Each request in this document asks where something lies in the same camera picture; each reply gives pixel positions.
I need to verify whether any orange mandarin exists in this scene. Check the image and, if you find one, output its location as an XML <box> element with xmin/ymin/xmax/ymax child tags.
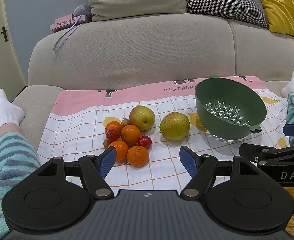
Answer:
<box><xmin>127</xmin><ymin>145</ymin><xmax>149</xmax><ymax>167</ymax></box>
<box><xmin>105</xmin><ymin>121</ymin><xmax>122</xmax><ymax>133</ymax></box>
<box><xmin>120</xmin><ymin>125</ymin><xmax>141</xmax><ymax>147</ymax></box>
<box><xmin>109</xmin><ymin>140</ymin><xmax>128</xmax><ymax>163</ymax></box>

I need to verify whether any pink white checkered cloth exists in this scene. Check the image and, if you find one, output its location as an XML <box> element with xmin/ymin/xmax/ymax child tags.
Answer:
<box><xmin>37</xmin><ymin>76</ymin><xmax>289</xmax><ymax>192</ymax></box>

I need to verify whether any pink butterfly book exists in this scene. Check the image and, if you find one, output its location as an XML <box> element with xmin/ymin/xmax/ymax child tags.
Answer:
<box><xmin>49</xmin><ymin>14</ymin><xmax>91</xmax><ymax>33</ymax></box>

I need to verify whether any yellow-green pear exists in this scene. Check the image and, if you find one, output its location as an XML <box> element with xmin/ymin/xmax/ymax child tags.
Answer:
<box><xmin>159</xmin><ymin>112</ymin><xmax>190</xmax><ymax>141</ymax></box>

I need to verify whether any grey houndstooth cushion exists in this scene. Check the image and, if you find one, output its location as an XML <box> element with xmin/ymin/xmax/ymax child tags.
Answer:
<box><xmin>187</xmin><ymin>0</ymin><xmax>269</xmax><ymax>28</ymax></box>

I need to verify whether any beige sofa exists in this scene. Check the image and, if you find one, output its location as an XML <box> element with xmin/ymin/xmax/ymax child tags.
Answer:
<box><xmin>14</xmin><ymin>14</ymin><xmax>294</xmax><ymax>149</ymax></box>

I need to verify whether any yellow cushion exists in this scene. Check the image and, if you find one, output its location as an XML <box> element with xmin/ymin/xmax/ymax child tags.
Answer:
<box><xmin>261</xmin><ymin>0</ymin><xmax>294</xmax><ymax>37</ymax></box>

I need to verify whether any purple plush toy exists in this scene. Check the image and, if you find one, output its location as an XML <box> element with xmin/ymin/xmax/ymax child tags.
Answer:
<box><xmin>73</xmin><ymin>4</ymin><xmax>93</xmax><ymax>20</ymax></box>

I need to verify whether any left leg striped pyjama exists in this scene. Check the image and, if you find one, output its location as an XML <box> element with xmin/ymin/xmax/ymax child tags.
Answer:
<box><xmin>0</xmin><ymin>88</ymin><xmax>40</xmax><ymax>239</ymax></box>

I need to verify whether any green plastic colander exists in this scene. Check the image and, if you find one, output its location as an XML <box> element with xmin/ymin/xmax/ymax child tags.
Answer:
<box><xmin>195</xmin><ymin>76</ymin><xmax>267</xmax><ymax>140</ymax></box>

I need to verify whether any red cherry tomato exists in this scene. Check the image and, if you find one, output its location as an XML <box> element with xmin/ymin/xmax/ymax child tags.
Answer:
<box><xmin>138</xmin><ymin>136</ymin><xmax>152</xmax><ymax>150</ymax></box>
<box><xmin>106</xmin><ymin>129</ymin><xmax>120</xmax><ymax>142</ymax></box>

